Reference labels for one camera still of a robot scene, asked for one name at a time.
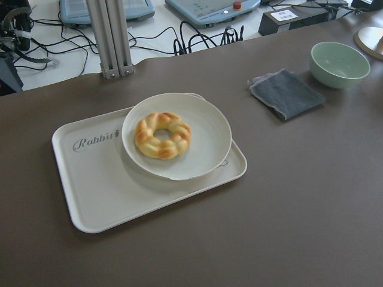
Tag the cream serving tray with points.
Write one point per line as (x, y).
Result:
(104, 187)

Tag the white round plate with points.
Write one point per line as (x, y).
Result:
(211, 136)

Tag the grey folded cloth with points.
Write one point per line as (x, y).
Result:
(285, 94)

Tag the teach pendant right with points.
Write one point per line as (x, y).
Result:
(206, 13)

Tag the black power box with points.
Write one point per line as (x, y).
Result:
(293, 18)

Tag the green bowl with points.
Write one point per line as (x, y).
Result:
(338, 65)

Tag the round wooden lid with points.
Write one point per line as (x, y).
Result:
(369, 39)

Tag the braided ring bread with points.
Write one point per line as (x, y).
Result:
(162, 135)

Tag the aluminium camera post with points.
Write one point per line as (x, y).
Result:
(110, 30)

